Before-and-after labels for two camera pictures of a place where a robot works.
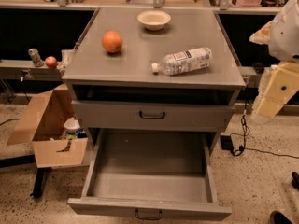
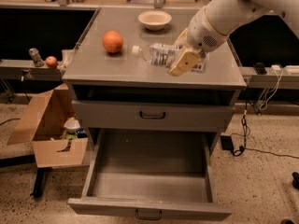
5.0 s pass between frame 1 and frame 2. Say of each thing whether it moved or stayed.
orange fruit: stayed
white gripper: moved
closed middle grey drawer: stayed
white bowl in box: stayed
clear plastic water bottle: moved
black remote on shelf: stayed
